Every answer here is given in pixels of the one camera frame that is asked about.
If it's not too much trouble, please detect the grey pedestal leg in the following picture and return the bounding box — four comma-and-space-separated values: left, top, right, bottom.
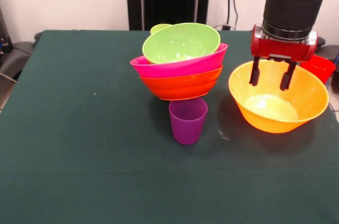
0, 40, 37, 82
316, 36, 339, 73

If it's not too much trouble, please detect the large orange bowl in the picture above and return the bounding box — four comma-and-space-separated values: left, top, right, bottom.
228, 59, 329, 134

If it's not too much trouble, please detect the green cup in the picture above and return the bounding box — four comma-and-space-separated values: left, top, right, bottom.
150, 23, 173, 34

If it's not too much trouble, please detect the green bowl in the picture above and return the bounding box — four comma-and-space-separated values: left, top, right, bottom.
142, 22, 221, 65

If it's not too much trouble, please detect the red cup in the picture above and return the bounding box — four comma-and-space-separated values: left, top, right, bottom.
300, 55, 337, 85

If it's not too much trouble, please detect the large pink bowl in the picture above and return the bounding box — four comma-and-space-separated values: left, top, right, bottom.
129, 43, 229, 79

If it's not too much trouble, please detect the large red-orange bowl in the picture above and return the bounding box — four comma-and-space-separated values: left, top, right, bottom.
139, 65, 224, 102

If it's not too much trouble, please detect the purple cup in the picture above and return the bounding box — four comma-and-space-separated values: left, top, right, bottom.
168, 97, 209, 145

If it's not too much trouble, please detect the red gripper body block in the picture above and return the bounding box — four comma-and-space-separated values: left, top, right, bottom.
251, 24, 318, 63

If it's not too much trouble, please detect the black equipment box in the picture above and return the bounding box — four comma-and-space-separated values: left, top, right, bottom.
0, 6, 13, 55

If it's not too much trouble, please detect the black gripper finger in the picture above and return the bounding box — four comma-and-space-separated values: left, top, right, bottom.
248, 56, 262, 87
279, 61, 297, 92

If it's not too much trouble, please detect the dark green tablecloth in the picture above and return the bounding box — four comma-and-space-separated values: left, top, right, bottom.
0, 30, 339, 224

